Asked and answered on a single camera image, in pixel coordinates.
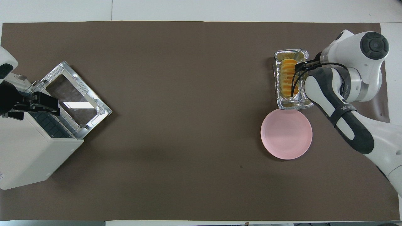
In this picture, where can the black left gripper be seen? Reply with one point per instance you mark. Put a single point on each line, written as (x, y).
(9, 99)

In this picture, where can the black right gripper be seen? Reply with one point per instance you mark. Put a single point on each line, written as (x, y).
(306, 66)

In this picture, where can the yellow sliced bread loaf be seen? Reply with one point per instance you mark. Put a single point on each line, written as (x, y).
(287, 78)

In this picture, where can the aluminium foil tray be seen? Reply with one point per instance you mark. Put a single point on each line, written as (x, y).
(279, 100)

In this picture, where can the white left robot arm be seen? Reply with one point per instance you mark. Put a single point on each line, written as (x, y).
(6, 62)

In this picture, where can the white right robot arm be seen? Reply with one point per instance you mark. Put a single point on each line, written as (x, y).
(361, 62)

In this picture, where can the cream toaster oven body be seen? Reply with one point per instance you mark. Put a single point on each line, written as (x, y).
(28, 157)

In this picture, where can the glass oven door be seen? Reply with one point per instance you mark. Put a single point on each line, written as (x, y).
(91, 100)

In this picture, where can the pink round plate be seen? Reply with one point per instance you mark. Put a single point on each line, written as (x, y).
(286, 135)

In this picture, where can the brown table mat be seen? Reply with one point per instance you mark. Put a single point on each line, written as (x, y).
(188, 125)

